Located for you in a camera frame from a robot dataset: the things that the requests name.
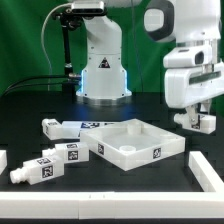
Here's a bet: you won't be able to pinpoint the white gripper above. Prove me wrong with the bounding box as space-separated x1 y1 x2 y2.
164 62 224 125

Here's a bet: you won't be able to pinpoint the white square table top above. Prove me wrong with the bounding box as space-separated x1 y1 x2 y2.
80 119 185 171

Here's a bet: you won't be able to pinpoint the white tag sheet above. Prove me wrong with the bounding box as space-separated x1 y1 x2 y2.
62 121 108 139

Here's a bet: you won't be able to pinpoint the white U-shaped fence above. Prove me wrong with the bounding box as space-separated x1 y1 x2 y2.
0 151 224 219

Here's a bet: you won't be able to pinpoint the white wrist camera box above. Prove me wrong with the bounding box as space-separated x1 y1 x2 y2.
163 45 212 68

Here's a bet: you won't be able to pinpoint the black camera stand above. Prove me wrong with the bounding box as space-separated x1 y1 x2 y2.
52 8 82 94

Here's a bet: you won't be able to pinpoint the silver camera on stand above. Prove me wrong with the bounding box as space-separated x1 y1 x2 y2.
71 0 106 16

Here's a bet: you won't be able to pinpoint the black cables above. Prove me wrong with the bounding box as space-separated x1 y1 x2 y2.
2 74 82 96

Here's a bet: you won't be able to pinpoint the grey cable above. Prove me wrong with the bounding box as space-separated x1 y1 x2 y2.
40 3 72 92

